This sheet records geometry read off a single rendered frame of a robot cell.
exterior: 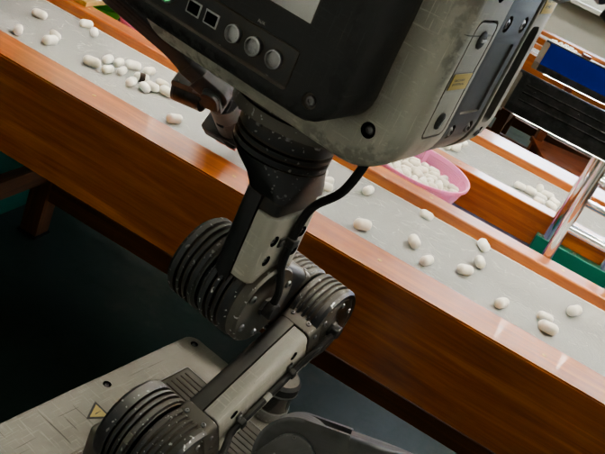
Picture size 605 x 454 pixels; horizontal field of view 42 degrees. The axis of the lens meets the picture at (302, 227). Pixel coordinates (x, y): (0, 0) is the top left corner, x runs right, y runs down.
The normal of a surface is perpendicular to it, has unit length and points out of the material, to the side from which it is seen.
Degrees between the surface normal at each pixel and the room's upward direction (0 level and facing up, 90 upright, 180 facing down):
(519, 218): 90
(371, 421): 0
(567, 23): 90
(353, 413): 0
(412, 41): 90
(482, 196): 90
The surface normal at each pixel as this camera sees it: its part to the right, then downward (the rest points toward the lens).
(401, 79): -0.54, 0.20
